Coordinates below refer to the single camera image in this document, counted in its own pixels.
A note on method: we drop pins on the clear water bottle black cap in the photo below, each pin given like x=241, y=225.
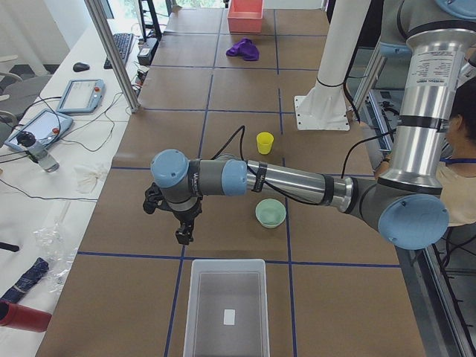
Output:
x=37, y=151

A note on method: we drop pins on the folded dark blue umbrella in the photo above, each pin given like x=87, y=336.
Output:
x=26, y=282

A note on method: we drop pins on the far blue teach pendant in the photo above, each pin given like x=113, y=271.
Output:
x=81, y=97

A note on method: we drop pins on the black computer mouse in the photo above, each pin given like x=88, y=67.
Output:
x=80, y=67

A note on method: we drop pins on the mint green bowl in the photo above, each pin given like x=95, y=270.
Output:
x=270, y=213

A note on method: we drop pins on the clear plastic storage box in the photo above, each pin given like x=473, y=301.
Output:
x=227, y=311

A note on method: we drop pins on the blue teach pendant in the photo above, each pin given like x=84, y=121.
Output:
x=81, y=97
x=47, y=127

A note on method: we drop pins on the aluminium frame post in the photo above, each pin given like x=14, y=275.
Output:
x=101, y=24

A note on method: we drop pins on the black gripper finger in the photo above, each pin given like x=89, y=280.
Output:
x=184, y=236

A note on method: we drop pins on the purple cloth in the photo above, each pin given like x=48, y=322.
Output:
x=244, y=48

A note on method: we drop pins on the black power box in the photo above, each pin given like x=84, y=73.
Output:
x=147, y=52

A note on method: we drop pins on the yellow plastic cup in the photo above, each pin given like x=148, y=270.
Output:
x=265, y=142

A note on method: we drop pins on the crumpled clear plastic wrap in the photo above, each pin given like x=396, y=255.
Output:
x=59, y=252

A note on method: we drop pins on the red bottle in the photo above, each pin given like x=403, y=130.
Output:
x=16, y=316

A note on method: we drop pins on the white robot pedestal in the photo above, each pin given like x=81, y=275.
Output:
x=324, y=107

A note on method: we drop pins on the seated person beige shirt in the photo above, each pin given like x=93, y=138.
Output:
x=456, y=172

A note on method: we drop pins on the black keyboard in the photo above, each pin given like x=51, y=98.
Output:
x=123, y=43

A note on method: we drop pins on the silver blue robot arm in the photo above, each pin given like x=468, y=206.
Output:
x=403, y=204

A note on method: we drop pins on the crumpled white tissue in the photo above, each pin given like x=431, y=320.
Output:
x=88, y=176

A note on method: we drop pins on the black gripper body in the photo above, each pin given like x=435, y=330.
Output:
x=187, y=216

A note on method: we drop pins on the pink plastic bin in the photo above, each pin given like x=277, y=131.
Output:
x=245, y=16

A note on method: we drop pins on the near blue teach pendant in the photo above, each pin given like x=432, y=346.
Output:
x=47, y=127

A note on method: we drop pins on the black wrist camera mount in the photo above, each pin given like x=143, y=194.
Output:
x=153, y=199

